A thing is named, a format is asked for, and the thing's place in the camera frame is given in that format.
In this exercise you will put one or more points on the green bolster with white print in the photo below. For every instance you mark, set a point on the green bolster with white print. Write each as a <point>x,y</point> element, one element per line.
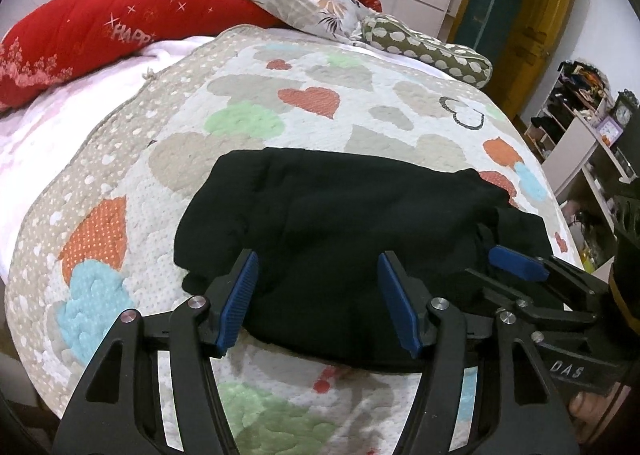
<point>450,60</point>

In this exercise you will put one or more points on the heart print quilted bedspread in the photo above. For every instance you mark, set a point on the heart print quilted bedspread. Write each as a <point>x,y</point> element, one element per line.
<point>300,85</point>

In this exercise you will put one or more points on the wooden door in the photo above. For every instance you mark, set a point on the wooden door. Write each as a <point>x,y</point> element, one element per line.
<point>537,35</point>

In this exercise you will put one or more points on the pale pink bed sheet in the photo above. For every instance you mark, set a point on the pale pink bed sheet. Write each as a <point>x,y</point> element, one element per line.
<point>50,135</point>

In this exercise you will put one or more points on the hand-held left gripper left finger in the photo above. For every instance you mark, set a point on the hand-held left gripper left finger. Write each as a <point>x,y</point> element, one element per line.
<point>237,305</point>

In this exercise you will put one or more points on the black pants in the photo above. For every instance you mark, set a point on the black pants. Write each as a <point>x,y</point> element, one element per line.
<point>325,235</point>

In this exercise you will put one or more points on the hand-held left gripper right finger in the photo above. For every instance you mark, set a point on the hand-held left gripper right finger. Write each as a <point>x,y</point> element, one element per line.
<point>400,305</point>

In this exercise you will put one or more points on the long red pillow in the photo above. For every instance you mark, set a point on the long red pillow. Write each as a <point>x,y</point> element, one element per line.
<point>75,25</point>

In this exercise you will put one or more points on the white tv cabinet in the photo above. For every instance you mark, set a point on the white tv cabinet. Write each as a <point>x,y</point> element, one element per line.
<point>575,160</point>

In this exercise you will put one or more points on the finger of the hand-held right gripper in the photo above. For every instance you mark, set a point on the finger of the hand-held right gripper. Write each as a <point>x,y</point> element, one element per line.
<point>500,287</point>
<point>517,262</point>

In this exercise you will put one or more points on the black ornate clock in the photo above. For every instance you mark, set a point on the black ornate clock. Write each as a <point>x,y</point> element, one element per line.
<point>625,112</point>

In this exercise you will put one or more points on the shoe rack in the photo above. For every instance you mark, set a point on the shoe rack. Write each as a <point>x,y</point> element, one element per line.
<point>565,105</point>

